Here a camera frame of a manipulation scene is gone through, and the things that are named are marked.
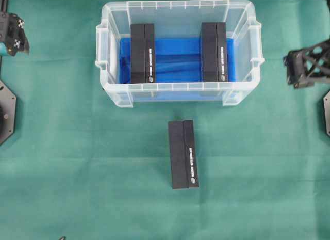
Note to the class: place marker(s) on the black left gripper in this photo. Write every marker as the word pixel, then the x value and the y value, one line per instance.
pixel 16 40

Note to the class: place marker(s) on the clear plastic storage case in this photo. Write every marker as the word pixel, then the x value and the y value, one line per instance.
pixel 182 19

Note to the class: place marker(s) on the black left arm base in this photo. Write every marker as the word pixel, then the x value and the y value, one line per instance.
pixel 8 108

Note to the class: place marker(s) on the black realsense box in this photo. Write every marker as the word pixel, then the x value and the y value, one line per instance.
pixel 183 159
pixel 214 59
pixel 142 54

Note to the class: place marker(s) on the green table cloth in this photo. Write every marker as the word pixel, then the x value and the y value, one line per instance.
pixel 79 166

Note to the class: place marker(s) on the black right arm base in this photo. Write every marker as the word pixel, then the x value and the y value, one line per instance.
pixel 326 105

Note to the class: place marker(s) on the black table frame rail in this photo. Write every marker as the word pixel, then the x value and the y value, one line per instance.
pixel 4 24

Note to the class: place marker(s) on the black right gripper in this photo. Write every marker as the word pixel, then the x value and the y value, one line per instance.
pixel 308 66

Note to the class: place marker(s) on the blue liner sheet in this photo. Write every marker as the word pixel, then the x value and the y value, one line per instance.
pixel 178 60

